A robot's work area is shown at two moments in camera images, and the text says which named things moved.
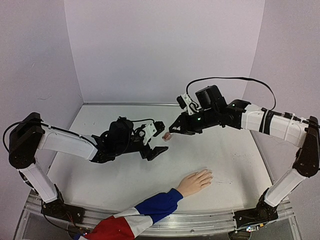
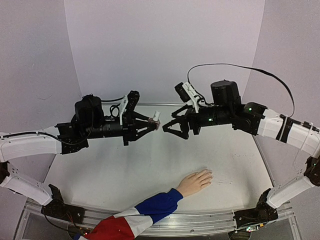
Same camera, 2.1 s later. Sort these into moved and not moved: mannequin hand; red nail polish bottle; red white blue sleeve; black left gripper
Moved: black left gripper; red nail polish bottle
Not moved: mannequin hand; red white blue sleeve
